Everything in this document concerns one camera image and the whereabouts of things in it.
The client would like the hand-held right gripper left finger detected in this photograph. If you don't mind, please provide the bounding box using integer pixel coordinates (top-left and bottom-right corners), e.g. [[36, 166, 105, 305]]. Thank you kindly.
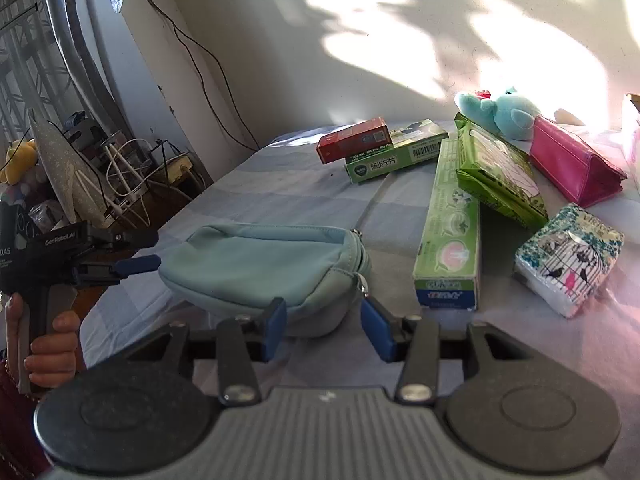
[[122, 297, 289, 407]]

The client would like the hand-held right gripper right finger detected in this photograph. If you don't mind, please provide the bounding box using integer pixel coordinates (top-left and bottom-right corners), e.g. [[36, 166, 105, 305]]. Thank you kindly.
[[360, 296, 540, 406]]

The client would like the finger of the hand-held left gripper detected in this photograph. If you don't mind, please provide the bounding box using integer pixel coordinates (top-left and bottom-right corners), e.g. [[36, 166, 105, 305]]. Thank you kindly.
[[87, 226, 160, 252], [75, 255, 162, 287]]

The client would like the teal zip pouch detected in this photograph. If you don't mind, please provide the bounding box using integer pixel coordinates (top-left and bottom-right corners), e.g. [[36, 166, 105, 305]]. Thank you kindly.
[[158, 225, 374, 339]]

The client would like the long green toothpaste box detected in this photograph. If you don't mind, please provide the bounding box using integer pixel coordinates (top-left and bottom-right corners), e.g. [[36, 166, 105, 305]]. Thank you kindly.
[[413, 138, 482, 311]]

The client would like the green medicine box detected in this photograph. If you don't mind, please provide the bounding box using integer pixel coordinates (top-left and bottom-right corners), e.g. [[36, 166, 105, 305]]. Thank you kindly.
[[344, 119, 449, 185]]

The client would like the red small box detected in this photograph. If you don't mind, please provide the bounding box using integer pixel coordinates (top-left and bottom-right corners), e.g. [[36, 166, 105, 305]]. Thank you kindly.
[[316, 117, 392, 165]]

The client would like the green wet wipes packet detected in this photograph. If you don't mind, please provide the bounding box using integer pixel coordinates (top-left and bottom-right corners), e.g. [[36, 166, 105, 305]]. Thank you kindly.
[[454, 112, 550, 229]]

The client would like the bird print tissue packet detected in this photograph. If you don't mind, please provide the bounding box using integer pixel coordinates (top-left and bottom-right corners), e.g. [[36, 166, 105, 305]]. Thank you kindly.
[[515, 203, 626, 319]]

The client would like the teal plush toy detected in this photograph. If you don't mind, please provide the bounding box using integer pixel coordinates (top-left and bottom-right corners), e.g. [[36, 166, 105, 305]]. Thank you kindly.
[[455, 86, 544, 142]]

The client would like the pink zip pouch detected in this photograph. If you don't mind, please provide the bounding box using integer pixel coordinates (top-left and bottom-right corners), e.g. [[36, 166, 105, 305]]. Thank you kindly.
[[529, 115, 628, 210]]

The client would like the pink printed storage box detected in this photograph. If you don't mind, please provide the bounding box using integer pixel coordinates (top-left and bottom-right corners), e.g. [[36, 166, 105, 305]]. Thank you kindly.
[[621, 92, 640, 162]]

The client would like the person's left hand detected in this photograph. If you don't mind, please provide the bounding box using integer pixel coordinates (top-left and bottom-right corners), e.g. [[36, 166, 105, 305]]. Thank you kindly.
[[2, 292, 82, 391]]

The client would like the white router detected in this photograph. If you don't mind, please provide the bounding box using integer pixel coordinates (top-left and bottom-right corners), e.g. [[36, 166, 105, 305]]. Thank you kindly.
[[75, 140, 154, 231]]

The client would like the yellow plush toy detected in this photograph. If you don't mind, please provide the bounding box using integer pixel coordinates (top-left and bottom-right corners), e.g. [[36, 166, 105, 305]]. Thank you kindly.
[[0, 139, 39, 185]]

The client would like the black wall cable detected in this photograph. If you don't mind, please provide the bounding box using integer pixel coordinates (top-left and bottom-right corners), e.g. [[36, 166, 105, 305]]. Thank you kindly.
[[117, 0, 259, 152]]

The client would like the grey flexible hose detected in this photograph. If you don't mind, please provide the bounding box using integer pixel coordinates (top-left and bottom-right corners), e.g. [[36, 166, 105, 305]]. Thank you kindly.
[[36, 0, 122, 127]]

